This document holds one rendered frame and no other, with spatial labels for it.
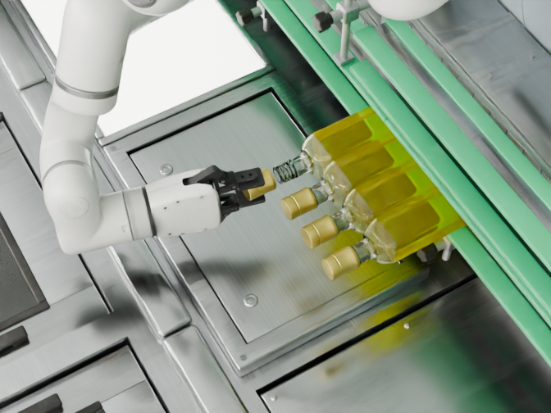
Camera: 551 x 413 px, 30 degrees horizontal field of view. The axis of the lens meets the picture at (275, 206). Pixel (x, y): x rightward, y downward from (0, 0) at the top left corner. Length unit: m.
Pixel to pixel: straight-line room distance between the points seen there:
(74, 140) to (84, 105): 0.15
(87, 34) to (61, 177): 0.22
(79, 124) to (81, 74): 0.17
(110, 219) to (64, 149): 0.12
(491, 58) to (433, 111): 0.12
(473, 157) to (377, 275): 0.29
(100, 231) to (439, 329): 0.53
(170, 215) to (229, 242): 0.17
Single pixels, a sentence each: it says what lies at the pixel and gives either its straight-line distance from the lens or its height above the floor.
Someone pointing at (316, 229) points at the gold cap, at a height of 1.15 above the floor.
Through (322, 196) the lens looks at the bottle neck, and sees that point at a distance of 1.50.
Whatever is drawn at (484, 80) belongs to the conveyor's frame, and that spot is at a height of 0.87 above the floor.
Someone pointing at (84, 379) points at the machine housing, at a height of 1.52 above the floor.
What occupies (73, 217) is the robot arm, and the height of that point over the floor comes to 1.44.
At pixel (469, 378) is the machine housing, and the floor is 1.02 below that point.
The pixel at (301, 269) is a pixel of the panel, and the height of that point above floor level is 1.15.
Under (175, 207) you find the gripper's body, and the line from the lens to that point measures 1.47.
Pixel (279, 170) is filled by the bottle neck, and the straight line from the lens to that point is 1.52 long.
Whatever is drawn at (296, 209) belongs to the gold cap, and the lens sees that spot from 1.48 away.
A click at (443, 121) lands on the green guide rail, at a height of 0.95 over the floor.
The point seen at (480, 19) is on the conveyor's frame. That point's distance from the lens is 1.55.
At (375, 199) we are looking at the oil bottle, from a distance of 1.48.
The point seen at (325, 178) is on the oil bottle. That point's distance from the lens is 1.51.
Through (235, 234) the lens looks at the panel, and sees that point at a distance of 1.62.
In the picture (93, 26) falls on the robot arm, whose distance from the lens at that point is 1.30.
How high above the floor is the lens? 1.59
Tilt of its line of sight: 16 degrees down
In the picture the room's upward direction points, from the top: 116 degrees counter-clockwise
